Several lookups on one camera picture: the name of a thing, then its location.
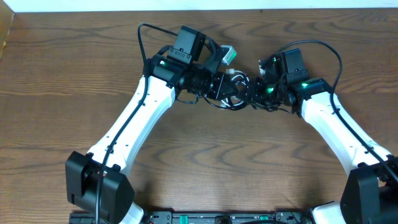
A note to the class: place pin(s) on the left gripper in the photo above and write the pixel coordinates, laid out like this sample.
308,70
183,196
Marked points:
218,86

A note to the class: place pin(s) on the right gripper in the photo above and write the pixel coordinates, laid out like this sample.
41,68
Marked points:
254,94

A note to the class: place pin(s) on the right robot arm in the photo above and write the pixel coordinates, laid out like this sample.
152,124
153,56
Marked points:
370,193

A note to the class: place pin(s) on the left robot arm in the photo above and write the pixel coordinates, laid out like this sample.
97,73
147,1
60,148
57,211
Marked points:
97,181

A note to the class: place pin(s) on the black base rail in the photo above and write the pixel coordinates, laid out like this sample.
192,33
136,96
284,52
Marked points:
280,216

